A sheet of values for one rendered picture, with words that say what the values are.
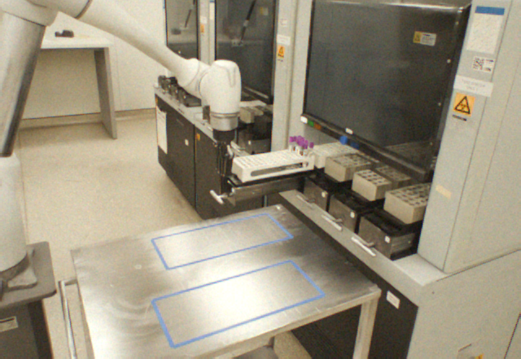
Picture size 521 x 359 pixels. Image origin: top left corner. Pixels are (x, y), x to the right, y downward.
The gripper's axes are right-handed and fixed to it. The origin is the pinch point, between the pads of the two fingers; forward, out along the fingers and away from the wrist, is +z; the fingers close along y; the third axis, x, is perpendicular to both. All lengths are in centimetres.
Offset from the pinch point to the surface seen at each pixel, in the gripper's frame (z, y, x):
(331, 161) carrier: -7.8, -13.2, -35.6
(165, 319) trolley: -2, -58, 38
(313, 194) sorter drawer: 2.8, -14.7, -28.2
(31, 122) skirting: 74, 350, 54
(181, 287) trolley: -2, -50, 32
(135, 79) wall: 37, 350, -51
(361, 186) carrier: -5.1, -29.2, -35.8
